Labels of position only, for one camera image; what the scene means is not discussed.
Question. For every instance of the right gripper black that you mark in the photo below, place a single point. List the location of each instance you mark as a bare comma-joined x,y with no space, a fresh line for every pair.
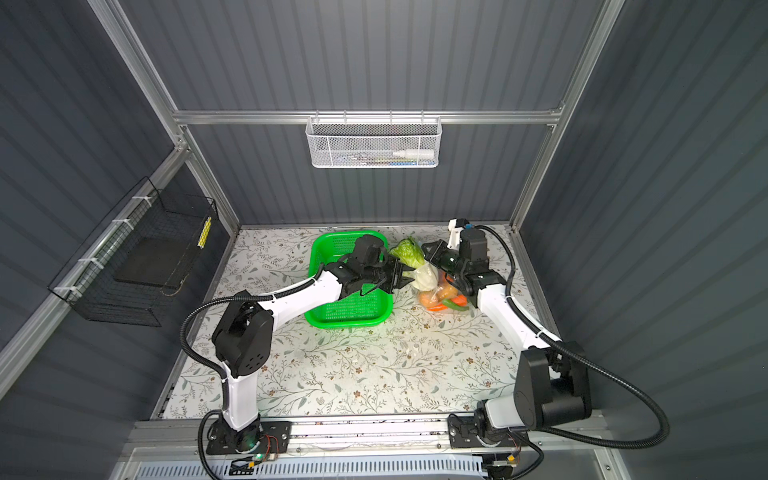
436,256

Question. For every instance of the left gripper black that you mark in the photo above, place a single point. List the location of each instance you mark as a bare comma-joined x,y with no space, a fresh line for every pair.
397,268

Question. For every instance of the napa cabbage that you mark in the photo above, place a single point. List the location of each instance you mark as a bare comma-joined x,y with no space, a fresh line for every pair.
408,252

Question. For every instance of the clear zip top bag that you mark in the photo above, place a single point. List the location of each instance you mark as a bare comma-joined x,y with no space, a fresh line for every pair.
459,303

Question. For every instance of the green plastic basket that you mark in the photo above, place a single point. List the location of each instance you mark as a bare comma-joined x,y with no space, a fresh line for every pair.
361,305

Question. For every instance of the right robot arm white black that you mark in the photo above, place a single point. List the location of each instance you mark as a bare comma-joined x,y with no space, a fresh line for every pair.
550,388

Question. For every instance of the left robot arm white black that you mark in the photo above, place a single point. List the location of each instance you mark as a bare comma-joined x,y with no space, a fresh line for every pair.
243,336

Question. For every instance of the white marker in basket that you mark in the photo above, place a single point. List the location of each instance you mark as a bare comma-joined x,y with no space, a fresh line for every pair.
415,154

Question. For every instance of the black pad in basket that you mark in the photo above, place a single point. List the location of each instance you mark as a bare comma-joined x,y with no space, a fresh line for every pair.
157,262

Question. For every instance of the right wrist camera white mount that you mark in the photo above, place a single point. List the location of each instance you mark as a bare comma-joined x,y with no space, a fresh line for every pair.
455,227

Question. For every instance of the white wire wall basket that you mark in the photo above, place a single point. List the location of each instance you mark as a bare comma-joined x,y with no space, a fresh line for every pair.
368,141

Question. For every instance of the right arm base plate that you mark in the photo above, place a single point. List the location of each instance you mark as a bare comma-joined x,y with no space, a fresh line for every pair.
473,432

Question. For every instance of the white vented cable duct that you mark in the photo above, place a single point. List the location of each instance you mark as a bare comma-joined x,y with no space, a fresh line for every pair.
359,467

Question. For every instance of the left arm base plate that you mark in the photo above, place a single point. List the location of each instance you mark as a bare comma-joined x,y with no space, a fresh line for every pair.
260,438

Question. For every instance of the black wire wall basket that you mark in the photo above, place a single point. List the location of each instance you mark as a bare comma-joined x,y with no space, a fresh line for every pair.
86,283

